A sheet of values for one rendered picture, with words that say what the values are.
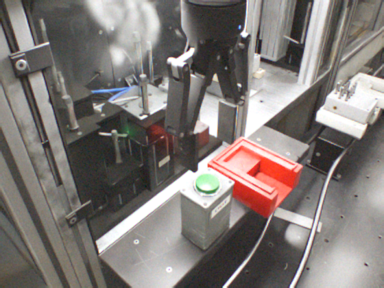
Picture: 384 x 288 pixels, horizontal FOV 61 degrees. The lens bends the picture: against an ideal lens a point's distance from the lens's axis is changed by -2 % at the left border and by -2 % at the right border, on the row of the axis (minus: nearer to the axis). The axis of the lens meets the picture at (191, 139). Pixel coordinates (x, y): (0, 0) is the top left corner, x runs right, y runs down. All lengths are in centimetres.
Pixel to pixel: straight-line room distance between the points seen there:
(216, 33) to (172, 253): 39
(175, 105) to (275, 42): 87
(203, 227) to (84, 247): 20
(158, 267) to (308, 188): 63
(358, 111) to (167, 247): 68
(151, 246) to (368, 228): 65
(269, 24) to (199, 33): 86
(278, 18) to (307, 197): 59
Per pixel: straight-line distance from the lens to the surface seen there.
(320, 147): 111
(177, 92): 39
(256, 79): 105
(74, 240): 57
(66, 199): 51
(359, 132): 106
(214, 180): 56
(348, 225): 104
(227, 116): 51
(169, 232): 65
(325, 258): 95
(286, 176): 73
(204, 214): 55
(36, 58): 40
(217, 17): 37
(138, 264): 61
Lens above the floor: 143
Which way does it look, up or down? 38 degrees down
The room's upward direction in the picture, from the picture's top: straight up
